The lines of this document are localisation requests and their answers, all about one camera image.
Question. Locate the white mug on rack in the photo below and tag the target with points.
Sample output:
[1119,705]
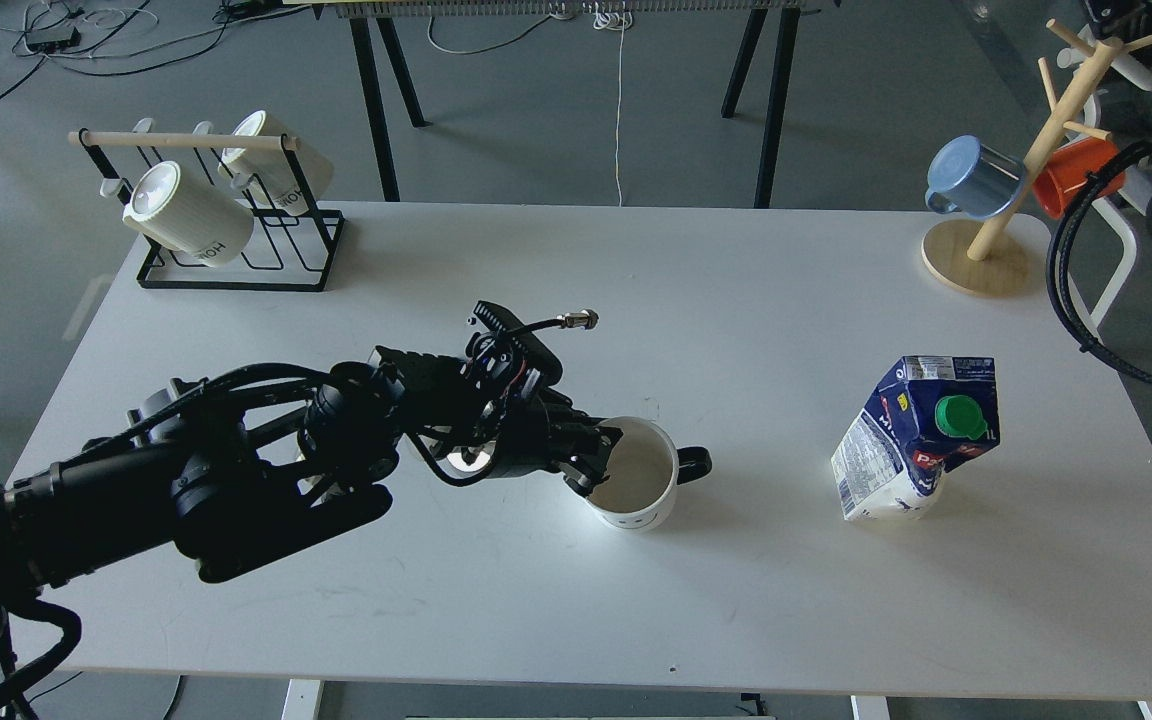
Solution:
[273,185]
[184,213]

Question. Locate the orange mug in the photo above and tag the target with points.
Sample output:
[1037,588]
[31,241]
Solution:
[1067,172]

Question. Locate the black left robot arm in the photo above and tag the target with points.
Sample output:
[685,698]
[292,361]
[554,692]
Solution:
[247,468]

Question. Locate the black trestle table background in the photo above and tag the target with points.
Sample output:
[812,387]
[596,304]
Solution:
[682,108]

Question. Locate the black power adapter on floor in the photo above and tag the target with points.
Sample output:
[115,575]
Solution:
[52,40]

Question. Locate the white smiley face mug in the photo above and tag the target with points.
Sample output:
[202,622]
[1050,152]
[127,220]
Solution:
[643,471]

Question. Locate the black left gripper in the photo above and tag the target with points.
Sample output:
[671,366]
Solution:
[495,412]

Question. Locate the wooden mug tree stand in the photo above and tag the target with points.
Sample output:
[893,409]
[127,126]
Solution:
[983,258]

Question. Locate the blue metallic mug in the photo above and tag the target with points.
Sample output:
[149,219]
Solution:
[969,177]

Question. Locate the white chair frame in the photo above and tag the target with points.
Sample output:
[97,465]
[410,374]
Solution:
[1087,122]

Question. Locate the white mug rear on rack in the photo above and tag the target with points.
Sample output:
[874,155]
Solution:
[273,185]

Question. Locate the black wire mug rack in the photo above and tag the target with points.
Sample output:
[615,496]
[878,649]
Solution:
[285,253]

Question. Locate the white mug front on rack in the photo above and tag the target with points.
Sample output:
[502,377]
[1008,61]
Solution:
[184,213]

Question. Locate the blue milk carton green cap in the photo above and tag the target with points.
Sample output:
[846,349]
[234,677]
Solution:
[927,416]

